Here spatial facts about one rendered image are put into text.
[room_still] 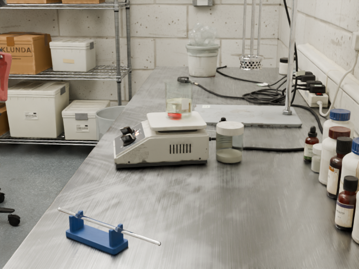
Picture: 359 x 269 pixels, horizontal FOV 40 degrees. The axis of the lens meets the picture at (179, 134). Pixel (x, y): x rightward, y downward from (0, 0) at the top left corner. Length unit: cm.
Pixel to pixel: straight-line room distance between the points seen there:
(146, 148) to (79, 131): 224
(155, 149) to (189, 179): 10
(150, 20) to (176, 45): 24
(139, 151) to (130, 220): 24
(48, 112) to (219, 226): 258
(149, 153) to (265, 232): 34
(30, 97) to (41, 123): 18
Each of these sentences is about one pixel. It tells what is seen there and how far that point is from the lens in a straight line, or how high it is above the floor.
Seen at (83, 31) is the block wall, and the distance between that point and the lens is 356.
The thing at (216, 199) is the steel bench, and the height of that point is 75.
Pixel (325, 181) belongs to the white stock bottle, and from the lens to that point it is 99.
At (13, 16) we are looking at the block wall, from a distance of 371.
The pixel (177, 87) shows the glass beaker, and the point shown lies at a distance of 105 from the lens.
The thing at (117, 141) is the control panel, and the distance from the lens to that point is 111.
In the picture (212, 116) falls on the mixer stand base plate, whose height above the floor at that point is 76.
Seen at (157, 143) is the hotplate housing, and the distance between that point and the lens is 103.
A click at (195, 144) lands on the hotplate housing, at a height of 80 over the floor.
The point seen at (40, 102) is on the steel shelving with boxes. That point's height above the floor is 38.
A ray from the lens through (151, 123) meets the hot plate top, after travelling 105.
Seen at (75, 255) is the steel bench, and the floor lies 75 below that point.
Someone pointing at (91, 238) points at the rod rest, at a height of 76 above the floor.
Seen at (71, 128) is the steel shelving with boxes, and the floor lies 22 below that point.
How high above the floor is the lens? 113
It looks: 17 degrees down
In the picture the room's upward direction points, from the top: straight up
